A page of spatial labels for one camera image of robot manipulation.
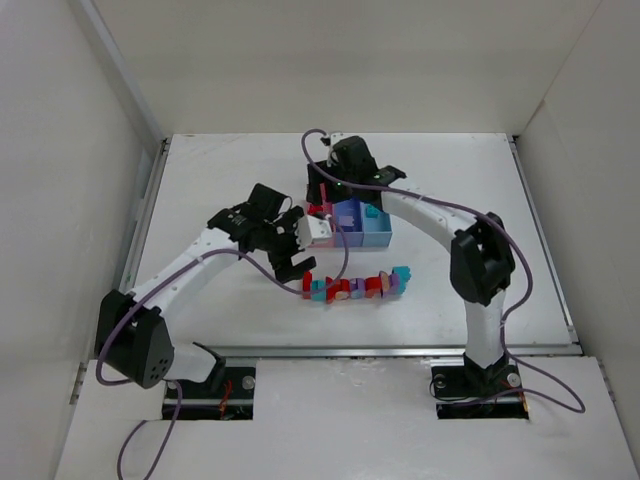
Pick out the red round lego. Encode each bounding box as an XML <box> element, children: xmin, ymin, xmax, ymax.
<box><xmin>307</xmin><ymin>203</ymin><xmax>331</xmax><ymax>216</ymax></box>

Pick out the lilac lego brick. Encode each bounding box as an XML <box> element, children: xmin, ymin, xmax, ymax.
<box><xmin>338</xmin><ymin>215</ymin><xmax>357</xmax><ymax>231</ymax></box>

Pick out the teal lego brick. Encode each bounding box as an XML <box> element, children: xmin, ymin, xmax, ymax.
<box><xmin>365</xmin><ymin>205</ymin><xmax>380</xmax><ymax>219</ymax></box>

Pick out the red lego pile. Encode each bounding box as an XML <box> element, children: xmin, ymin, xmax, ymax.
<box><xmin>301</xmin><ymin>266</ymin><xmax>412</xmax><ymax>304</ymax></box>

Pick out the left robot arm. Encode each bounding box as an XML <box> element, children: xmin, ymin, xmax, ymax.
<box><xmin>95</xmin><ymin>184</ymin><xmax>331</xmax><ymax>392</ymax></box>

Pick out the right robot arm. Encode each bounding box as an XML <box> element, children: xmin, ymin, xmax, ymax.
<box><xmin>307</xmin><ymin>130</ymin><xmax>515</xmax><ymax>397</ymax></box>

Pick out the pink container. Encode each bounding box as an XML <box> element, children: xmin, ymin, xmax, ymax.
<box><xmin>299</xmin><ymin>203</ymin><xmax>334</xmax><ymax>246</ymax></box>

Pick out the purple-blue container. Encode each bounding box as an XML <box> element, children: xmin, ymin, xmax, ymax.
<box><xmin>333</xmin><ymin>199</ymin><xmax>364</xmax><ymax>248</ymax></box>

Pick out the light blue container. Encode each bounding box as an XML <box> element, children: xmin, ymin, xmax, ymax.
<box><xmin>361</xmin><ymin>203</ymin><xmax>392</xmax><ymax>248</ymax></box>

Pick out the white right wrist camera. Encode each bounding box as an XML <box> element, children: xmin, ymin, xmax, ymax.
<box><xmin>320</xmin><ymin>131</ymin><xmax>345</xmax><ymax>148</ymax></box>

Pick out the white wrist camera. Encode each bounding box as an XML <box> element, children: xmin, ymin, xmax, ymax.
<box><xmin>295</xmin><ymin>215</ymin><xmax>333</xmax><ymax>248</ymax></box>
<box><xmin>320</xmin><ymin>131</ymin><xmax>345</xmax><ymax>148</ymax></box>

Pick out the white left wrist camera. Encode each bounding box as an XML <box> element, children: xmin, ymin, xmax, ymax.
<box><xmin>295</xmin><ymin>215</ymin><xmax>333</xmax><ymax>248</ymax></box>

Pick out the aluminium rail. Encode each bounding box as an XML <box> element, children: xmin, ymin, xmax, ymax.
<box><xmin>210</xmin><ymin>343</ymin><xmax>583</xmax><ymax>359</ymax></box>

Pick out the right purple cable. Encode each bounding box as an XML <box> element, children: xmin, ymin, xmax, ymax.
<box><xmin>299</xmin><ymin>128</ymin><xmax>586</xmax><ymax>415</ymax></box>

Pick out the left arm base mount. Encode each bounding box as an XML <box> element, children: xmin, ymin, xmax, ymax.
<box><xmin>161</xmin><ymin>360</ymin><xmax>256</xmax><ymax>421</ymax></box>

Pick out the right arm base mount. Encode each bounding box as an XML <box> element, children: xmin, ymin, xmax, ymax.
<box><xmin>429</xmin><ymin>364</ymin><xmax>529</xmax><ymax>420</ymax></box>

